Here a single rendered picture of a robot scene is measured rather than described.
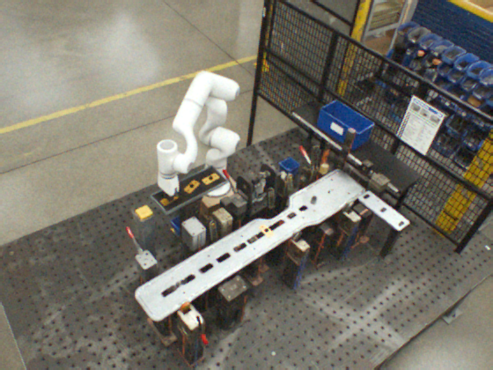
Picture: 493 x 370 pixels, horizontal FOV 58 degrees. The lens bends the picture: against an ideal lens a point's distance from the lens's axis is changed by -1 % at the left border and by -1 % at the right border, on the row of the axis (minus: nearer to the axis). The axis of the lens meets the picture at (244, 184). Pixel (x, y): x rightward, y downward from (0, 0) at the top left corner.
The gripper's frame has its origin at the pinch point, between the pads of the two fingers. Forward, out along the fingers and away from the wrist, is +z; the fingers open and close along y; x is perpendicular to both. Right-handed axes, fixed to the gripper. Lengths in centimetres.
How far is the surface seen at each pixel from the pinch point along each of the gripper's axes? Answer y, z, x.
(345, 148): 30, 11, 108
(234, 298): 53, 16, -8
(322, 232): 56, 21, 54
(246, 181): 17.2, 0.6, 34.6
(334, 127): 16, 9, 116
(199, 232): 21.2, 7.5, 0.0
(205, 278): 36.7, 18.4, -10.1
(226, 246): 30.1, 18.5, 9.9
